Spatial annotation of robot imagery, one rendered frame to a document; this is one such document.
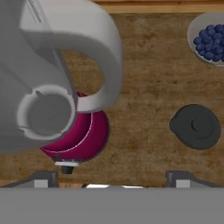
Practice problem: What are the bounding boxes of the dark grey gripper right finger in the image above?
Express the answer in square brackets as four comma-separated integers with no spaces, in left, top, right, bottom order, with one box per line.
[165,171,223,189]

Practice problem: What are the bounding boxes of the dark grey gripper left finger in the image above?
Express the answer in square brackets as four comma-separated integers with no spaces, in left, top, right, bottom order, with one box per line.
[3,171,59,189]

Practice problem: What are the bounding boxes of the dark grey blender lid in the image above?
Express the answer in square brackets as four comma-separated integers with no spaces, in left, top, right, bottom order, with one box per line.
[169,103,221,151]

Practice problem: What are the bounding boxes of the magenta blender base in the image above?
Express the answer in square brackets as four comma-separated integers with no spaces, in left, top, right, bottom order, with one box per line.
[39,92,111,175]

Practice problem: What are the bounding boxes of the blueberries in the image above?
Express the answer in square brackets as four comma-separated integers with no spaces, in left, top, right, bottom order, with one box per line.
[192,24,224,63]

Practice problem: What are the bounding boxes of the grey bowl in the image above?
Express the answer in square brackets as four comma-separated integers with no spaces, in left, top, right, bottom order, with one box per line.
[186,11,224,67]

